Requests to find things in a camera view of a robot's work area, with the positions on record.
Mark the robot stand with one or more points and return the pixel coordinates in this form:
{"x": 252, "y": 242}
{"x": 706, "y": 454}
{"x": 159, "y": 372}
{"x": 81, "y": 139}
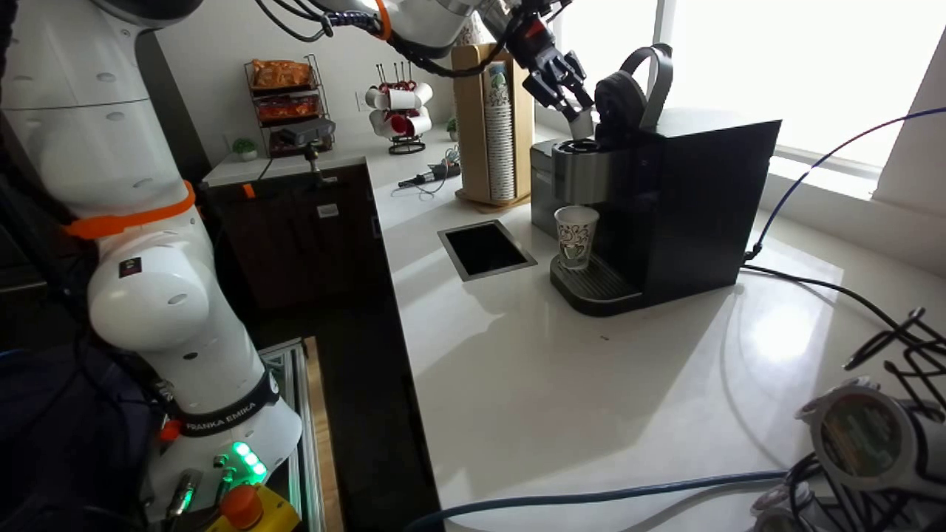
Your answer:
{"x": 295, "y": 399}

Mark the counter waste chute opening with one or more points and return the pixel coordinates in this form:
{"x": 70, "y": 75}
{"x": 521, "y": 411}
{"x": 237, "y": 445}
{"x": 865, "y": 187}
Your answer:
{"x": 485, "y": 249}

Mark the white coffee pod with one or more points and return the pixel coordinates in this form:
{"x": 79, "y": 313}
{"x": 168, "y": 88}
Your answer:
{"x": 583, "y": 125}

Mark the coffee maker lid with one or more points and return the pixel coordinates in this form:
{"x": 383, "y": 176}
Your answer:
{"x": 628, "y": 96}

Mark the patterned paper cup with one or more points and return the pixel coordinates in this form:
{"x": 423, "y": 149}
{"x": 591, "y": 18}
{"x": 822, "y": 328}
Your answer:
{"x": 576, "y": 236}

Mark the yellow emergency stop button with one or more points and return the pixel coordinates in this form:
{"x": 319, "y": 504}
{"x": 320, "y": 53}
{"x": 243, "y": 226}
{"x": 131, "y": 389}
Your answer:
{"x": 247, "y": 510}

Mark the window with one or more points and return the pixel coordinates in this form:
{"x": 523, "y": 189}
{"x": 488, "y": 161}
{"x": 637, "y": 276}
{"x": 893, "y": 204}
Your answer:
{"x": 798, "y": 66}

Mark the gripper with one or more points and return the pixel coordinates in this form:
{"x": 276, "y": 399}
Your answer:
{"x": 537, "y": 43}

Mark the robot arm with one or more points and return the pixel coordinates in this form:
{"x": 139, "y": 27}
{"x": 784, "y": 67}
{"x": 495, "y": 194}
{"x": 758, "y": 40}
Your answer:
{"x": 140, "y": 295}

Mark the stack of paper cups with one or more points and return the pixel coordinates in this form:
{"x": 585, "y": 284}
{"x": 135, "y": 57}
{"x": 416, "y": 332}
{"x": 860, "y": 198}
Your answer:
{"x": 499, "y": 140}

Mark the wooden cup dispenser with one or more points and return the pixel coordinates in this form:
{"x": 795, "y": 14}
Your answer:
{"x": 473, "y": 125}

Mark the coffee pod with foil lid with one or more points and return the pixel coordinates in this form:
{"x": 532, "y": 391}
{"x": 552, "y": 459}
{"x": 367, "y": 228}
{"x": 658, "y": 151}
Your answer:
{"x": 780, "y": 510}
{"x": 861, "y": 436}

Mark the small potted plant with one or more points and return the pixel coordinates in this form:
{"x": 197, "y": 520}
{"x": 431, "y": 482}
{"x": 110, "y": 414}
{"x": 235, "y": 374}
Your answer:
{"x": 244, "y": 148}
{"x": 452, "y": 127}

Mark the camera on mount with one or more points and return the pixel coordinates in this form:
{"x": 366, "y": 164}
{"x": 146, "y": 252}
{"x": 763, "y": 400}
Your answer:
{"x": 307, "y": 131}

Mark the mug rack with mugs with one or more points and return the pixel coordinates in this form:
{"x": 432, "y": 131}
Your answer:
{"x": 400, "y": 111}

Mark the black coffee maker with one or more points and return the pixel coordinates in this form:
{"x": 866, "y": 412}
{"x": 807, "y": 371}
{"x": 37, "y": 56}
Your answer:
{"x": 687, "y": 207}

